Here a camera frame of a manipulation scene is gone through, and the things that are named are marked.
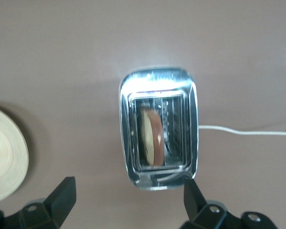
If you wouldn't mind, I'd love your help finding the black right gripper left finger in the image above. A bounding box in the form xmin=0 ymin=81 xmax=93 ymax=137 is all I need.
xmin=19 ymin=176 xmax=77 ymax=229

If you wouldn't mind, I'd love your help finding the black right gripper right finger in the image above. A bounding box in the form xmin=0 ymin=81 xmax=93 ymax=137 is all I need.
xmin=181 ymin=178 xmax=229 ymax=229

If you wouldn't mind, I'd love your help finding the round light wooden plate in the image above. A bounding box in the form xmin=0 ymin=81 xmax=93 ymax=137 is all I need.
xmin=0 ymin=104 xmax=30 ymax=205

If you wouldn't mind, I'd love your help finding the slice of brown-crust bread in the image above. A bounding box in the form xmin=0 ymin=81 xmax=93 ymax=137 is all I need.
xmin=139 ymin=107 xmax=164 ymax=167

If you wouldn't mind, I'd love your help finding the silver two-slot toaster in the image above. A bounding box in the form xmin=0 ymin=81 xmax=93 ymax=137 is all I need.
xmin=119 ymin=66 xmax=200 ymax=192

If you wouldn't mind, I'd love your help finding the white toaster power cord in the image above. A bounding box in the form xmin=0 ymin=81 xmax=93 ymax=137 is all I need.
xmin=198 ymin=124 xmax=286 ymax=137

